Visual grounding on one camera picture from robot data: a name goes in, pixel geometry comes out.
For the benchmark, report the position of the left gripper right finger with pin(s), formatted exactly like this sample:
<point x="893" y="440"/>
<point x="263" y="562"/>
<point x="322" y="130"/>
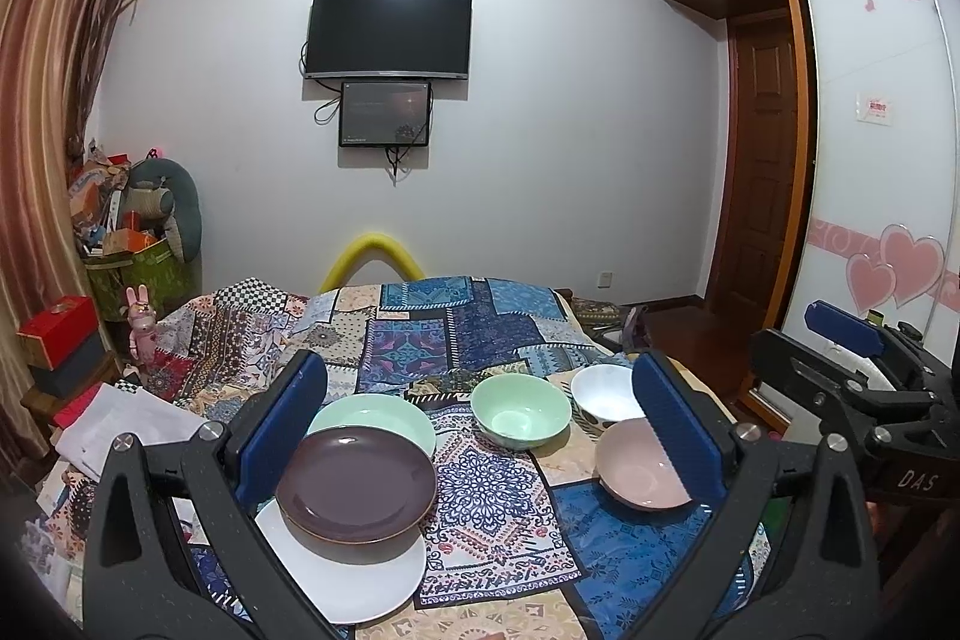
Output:
<point x="821" y="580"/>

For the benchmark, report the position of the white dotted bowl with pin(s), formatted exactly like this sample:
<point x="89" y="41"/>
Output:
<point x="605" y="392"/>

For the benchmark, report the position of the mint green bowl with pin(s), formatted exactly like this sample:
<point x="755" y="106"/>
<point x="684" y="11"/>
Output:
<point x="519" y="411"/>

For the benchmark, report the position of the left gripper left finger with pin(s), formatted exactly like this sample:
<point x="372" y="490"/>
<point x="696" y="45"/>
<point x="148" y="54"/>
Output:
<point x="140" y="580"/>

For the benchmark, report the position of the small black monitor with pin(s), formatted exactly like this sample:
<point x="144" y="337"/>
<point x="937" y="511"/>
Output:
<point x="385" y="114"/>

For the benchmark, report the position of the mint green plate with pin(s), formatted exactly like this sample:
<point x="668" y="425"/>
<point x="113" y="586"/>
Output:
<point x="385" y="412"/>

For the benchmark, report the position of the wall power socket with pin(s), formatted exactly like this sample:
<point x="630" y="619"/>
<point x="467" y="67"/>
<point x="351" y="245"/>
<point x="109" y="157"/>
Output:
<point x="604" y="279"/>

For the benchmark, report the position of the dark grey box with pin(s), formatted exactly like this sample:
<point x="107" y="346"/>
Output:
<point x="75" y="369"/>

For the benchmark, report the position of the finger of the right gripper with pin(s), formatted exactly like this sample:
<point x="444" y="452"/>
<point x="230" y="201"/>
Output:
<point x="858" y="336"/>

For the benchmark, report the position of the pink bowl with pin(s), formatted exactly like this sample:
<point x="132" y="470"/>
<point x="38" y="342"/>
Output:
<point x="633" y="467"/>

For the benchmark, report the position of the red box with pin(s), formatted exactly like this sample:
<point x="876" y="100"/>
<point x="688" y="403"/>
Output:
<point x="50" y="337"/>

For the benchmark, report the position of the striped brown curtain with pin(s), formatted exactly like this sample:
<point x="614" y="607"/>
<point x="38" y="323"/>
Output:
<point x="53" y="55"/>

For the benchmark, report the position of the patchwork patterned tablecloth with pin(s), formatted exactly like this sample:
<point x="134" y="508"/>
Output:
<point x="520" y="544"/>

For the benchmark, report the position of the white sliding door with hearts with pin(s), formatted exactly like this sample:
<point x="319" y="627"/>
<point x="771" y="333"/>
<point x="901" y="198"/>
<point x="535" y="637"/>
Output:
<point x="882" y="234"/>

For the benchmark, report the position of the grey green plush cushion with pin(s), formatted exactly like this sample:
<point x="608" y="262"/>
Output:
<point x="164" y="195"/>

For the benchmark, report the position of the green storage box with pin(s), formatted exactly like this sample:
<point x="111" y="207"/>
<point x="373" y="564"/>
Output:
<point x="169" y="281"/>

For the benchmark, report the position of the pink bunny toy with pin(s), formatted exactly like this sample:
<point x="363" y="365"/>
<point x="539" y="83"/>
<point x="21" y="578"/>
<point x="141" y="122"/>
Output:
<point x="141" y="317"/>

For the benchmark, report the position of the white plate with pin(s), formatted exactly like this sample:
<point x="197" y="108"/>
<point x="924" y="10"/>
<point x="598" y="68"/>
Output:
<point x="347" y="584"/>

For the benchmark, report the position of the black wall television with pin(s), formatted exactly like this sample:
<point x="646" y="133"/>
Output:
<point x="361" y="38"/>

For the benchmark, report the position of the purple plate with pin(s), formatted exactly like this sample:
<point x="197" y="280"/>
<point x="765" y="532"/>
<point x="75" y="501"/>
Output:
<point x="356" y="485"/>

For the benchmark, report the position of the white paper sheets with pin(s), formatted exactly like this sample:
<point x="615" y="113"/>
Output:
<point x="86" y="443"/>

